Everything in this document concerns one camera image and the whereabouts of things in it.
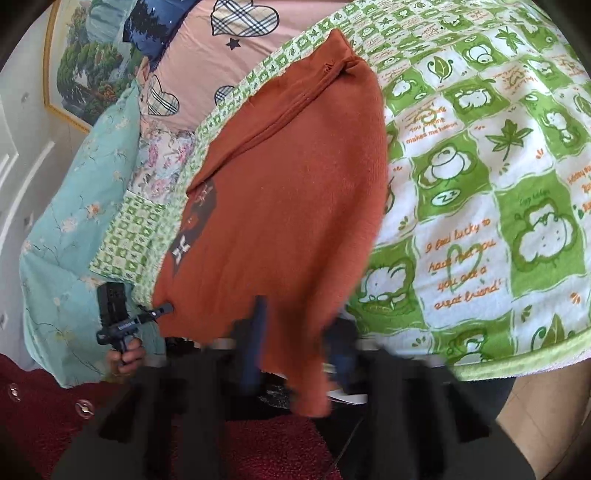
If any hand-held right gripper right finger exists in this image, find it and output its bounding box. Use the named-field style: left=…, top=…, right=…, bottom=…
left=323, top=318, right=492, bottom=460

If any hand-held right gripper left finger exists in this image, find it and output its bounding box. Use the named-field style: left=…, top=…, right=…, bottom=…
left=99, top=295, right=271, bottom=444

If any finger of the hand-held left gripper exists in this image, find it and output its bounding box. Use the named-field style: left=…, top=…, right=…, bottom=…
left=137, top=302, right=175, bottom=322

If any rust orange knit sweater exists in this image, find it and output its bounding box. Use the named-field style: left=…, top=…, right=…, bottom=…
left=152, top=28, right=391, bottom=418

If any person's left hand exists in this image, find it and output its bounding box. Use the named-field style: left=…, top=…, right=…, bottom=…
left=107, top=337, right=147, bottom=377

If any teal floral quilt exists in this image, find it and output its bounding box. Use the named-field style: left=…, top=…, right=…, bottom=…
left=18, top=78, right=168, bottom=389

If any dark red rug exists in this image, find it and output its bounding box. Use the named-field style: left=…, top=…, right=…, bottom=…
left=0, top=353, right=345, bottom=480

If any pale floral cloth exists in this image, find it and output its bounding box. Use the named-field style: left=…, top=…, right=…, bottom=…
left=127, top=126, right=200, bottom=205

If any green frog printed blanket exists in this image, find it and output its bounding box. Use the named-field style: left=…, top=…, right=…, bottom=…
left=90, top=0, right=591, bottom=384

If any pink heart pattern pillow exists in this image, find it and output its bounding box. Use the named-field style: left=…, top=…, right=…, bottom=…
left=139, top=0, right=356, bottom=136

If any framed landscape painting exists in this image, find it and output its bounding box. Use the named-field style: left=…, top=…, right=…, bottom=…
left=42, top=0, right=145, bottom=134

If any dark blue printed pillow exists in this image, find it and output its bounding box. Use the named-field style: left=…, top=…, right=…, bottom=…
left=122, top=0, right=207, bottom=62

